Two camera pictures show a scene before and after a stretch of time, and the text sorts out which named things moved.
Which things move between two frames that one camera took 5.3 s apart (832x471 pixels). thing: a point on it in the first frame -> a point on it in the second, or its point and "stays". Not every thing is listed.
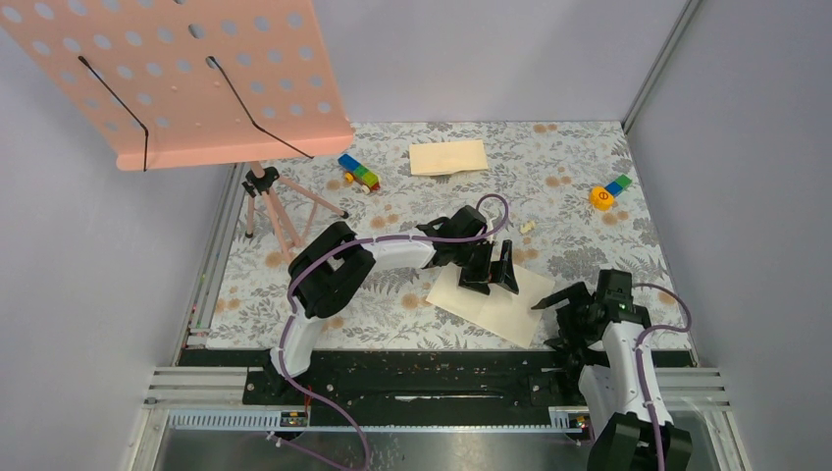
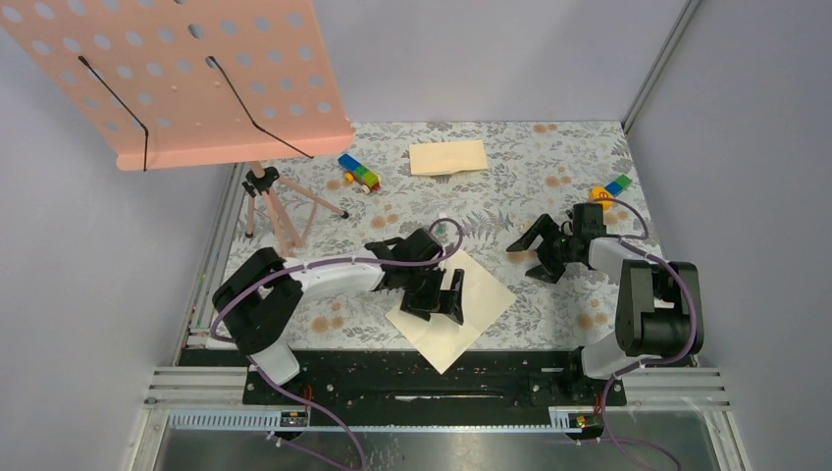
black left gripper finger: (475, 274) -> (424, 300)
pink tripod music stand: (181, 83) stays
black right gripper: (570, 340) -> (546, 228)
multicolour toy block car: (357, 173) stays
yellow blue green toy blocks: (602, 197) stays
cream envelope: (446, 158) stays
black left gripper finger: (502, 272) -> (450, 301)
